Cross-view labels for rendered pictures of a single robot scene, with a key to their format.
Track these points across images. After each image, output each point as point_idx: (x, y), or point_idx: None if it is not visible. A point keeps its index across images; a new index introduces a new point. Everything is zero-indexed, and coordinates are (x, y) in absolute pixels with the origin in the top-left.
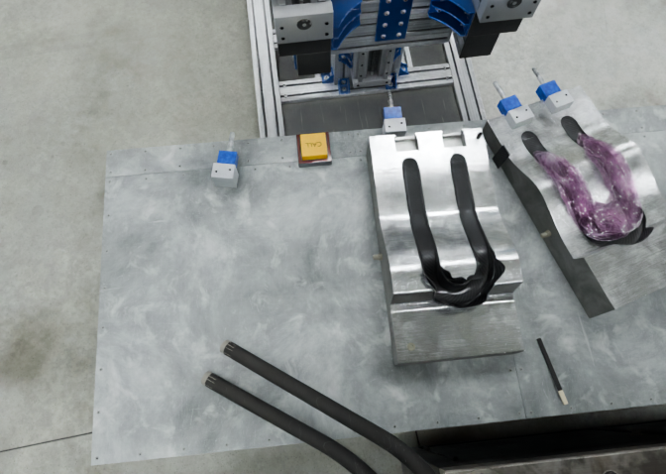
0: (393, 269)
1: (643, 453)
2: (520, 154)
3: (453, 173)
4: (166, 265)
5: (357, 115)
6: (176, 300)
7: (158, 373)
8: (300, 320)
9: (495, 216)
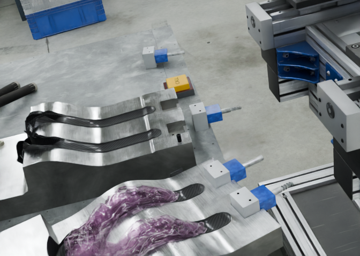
0: (48, 103)
1: None
2: (174, 185)
3: (142, 134)
4: (91, 59)
5: (351, 240)
6: (68, 68)
7: (25, 73)
8: None
9: (97, 162)
